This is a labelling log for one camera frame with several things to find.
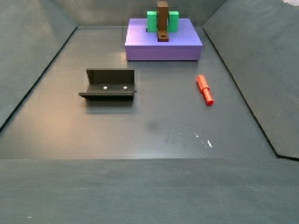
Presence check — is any red stepped peg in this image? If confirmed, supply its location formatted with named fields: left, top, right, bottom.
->
left=196, top=74, right=214, bottom=106

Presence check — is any green block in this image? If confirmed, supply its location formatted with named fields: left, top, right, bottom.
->
left=146, top=11, right=180, bottom=32

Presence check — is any brown slotted post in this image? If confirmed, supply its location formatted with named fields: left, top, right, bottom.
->
left=156, top=1, right=168, bottom=42

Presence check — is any purple base block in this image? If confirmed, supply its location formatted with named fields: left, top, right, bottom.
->
left=126, top=18, right=203, bottom=61

